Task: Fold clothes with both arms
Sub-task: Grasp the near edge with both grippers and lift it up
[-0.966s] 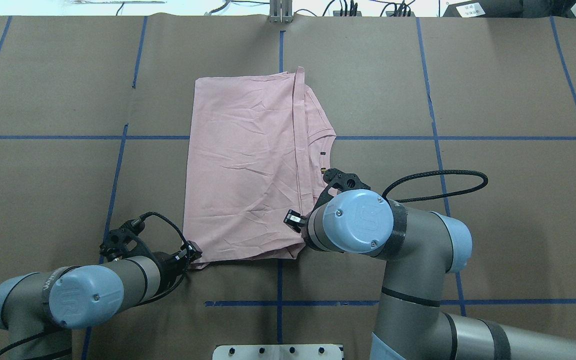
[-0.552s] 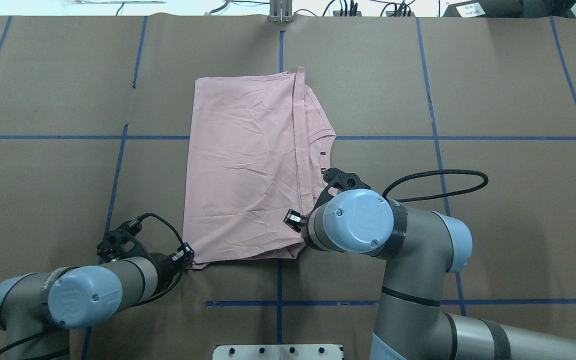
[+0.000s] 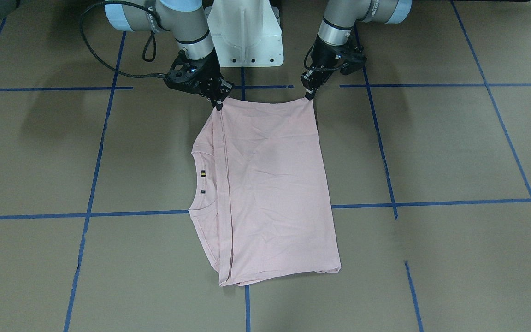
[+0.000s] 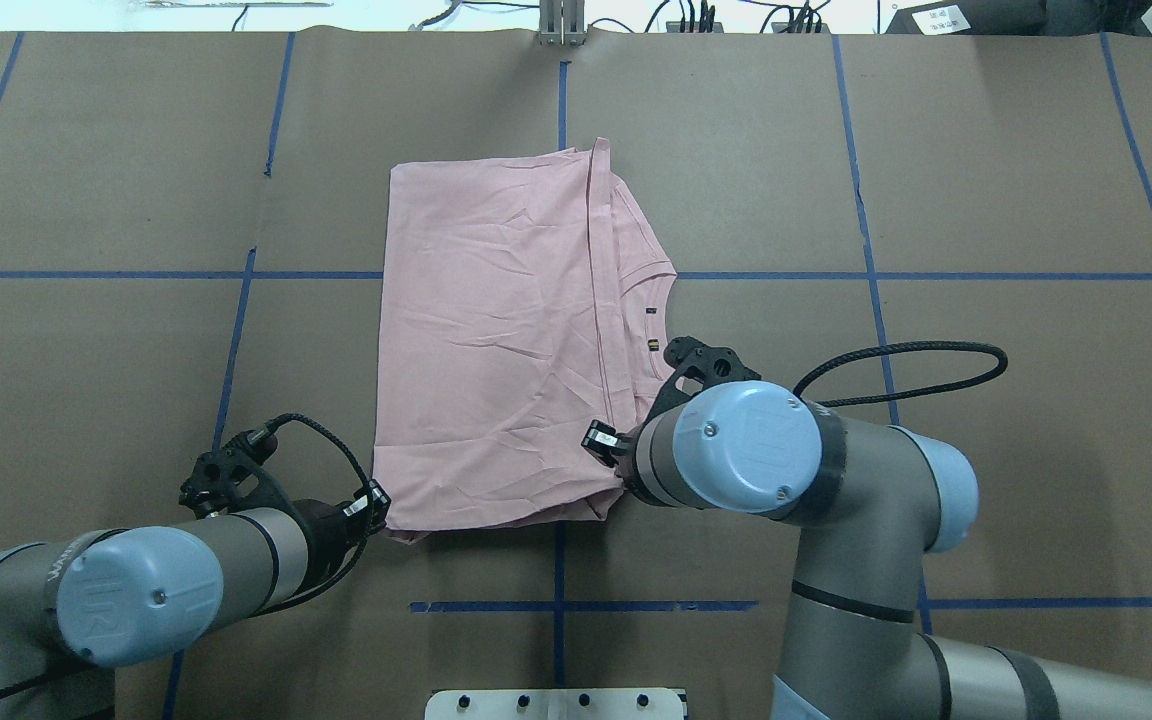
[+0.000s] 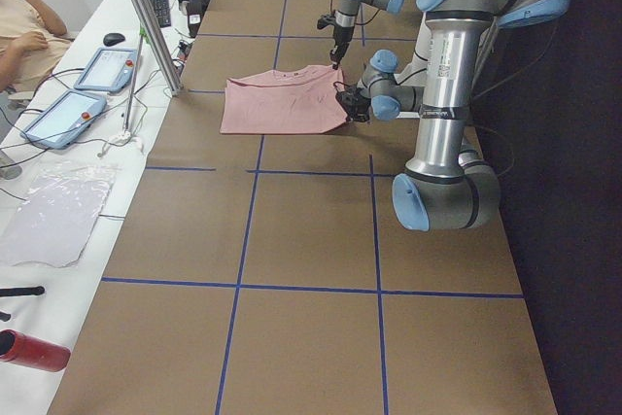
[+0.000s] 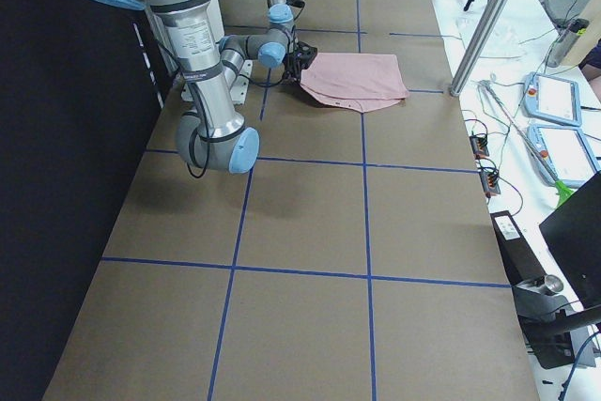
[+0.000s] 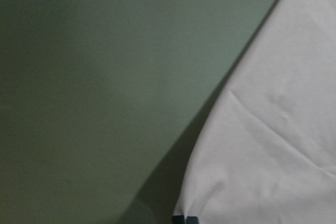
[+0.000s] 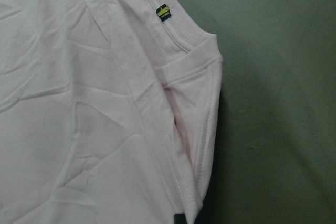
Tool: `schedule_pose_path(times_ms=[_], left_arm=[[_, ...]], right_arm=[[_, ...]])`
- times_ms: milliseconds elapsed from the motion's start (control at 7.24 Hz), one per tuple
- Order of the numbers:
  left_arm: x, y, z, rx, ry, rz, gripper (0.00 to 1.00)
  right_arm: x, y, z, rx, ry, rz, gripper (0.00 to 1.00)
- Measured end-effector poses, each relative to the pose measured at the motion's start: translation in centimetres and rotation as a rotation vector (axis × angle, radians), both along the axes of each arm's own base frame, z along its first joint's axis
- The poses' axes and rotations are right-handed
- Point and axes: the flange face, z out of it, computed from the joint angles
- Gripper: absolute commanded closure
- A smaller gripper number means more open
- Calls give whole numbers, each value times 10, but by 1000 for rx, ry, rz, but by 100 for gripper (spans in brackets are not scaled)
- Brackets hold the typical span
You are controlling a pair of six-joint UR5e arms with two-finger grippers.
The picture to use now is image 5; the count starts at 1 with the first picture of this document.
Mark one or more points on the black computer mouse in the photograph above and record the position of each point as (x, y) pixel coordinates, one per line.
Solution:
(112, 39)

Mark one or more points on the teach pendant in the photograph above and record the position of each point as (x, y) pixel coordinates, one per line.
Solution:
(110, 70)
(65, 120)

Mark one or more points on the seated person beige shirt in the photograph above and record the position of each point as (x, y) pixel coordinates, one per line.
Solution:
(33, 41)

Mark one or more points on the black tripod leg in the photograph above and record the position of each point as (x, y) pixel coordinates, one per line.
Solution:
(22, 291)

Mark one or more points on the red bottle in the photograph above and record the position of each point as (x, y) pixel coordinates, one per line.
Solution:
(25, 350)

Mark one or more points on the black box with label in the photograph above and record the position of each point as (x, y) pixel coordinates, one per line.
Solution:
(196, 10)

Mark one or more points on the pink Snoopy t-shirt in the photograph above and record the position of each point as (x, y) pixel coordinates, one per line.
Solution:
(277, 102)

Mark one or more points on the black computer keyboard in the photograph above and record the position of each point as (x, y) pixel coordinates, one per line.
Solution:
(162, 12)

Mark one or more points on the metal rod green handle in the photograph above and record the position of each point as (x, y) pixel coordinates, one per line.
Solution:
(126, 132)

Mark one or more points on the aluminium frame post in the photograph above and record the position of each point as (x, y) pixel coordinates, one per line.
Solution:
(148, 21)

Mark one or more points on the lower teach pendant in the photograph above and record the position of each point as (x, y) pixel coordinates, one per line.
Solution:
(65, 120)

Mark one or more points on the clear plastic bag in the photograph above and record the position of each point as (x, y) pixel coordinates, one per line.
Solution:
(55, 221)

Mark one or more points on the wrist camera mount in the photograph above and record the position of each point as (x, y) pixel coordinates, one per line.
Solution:
(326, 20)

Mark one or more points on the upper teach pendant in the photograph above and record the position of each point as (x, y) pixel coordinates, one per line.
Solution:
(110, 70)

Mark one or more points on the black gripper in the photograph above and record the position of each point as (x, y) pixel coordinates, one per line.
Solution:
(356, 105)
(340, 36)

